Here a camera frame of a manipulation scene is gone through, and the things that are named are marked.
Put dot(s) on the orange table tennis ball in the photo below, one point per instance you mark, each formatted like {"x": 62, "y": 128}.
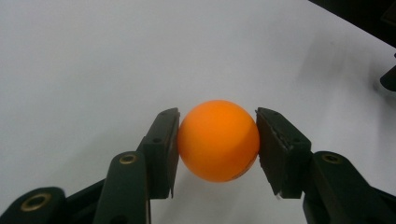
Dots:
{"x": 218, "y": 140}

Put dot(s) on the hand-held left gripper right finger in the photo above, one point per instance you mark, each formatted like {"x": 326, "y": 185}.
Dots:
{"x": 289, "y": 155}

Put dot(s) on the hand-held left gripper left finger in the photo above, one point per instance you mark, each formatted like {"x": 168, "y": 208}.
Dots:
{"x": 155, "y": 161}

